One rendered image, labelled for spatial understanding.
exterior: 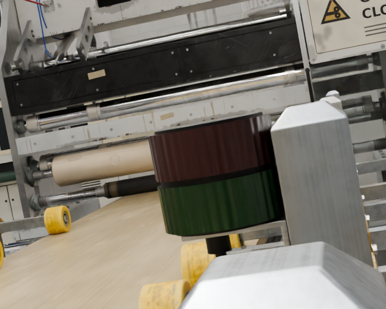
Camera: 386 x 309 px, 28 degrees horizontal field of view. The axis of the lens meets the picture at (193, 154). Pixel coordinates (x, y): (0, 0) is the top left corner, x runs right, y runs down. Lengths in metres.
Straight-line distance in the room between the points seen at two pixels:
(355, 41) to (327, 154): 2.54
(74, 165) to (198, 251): 1.96
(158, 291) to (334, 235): 0.60
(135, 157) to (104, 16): 0.67
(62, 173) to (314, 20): 1.15
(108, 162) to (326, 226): 2.72
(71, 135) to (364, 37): 1.19
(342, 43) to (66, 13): 1.21
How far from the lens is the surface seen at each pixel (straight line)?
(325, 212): 0.35
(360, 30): 2.89
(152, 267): 1.51
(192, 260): 1.17
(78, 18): 3.38
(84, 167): 3.09
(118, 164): 3.04
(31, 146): 3.16
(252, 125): 0.35
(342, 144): 0.35
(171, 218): 0.36
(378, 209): 1.41
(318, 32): 2.89
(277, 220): 0.36
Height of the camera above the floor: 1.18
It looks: 3 degrees down
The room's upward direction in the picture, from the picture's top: 11 degrees counter-clockwise
